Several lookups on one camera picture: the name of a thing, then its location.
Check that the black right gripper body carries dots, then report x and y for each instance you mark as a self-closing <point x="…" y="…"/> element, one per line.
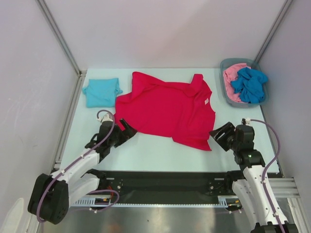
<point x="225" y="137"/>

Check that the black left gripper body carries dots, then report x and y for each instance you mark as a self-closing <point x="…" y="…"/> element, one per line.
<point x="113" y="141"/>

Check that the red t-shirt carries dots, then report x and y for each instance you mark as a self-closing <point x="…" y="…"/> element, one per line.
<point x="180" y="111"/>

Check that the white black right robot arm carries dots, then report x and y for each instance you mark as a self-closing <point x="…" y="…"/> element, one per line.
<point x="251" y="184"/>

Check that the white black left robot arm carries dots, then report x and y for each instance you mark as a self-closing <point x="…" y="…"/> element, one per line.
<point x="53" y="194"/>

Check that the folded light blue t-shirt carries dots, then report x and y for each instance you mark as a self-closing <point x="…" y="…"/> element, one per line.
<point x="102" y="92"/>

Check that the grey plastic laundry basket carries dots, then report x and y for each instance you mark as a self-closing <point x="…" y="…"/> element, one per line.
<point x="226" y="63"/>

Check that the dark blue t-shirt in basket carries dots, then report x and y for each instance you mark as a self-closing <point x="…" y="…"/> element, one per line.
<point x="250" y="85"/>

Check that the pink t-shirt in basket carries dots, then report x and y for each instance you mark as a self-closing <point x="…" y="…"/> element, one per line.
<point x="229" y="75"/>

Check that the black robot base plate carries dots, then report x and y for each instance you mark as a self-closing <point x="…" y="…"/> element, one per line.
<point x="208" y="183"/>

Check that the light blue cable duct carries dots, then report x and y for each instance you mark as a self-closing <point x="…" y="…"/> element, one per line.
<point x="165" y="200"/>

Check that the aluminium frame rail front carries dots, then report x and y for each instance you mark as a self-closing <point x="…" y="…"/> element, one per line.
<point x="284" y="187"/>

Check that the aluminium frame post right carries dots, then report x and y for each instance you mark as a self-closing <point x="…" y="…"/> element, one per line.
<point x="274" y="28"/>

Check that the aluminium frame post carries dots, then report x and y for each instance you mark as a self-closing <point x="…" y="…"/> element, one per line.
<point x="58" y="34"/>
<point x="274" y="28"/>

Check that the aluminium frame post left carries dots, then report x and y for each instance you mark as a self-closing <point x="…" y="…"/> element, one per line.
<point x="58" y="34"/>

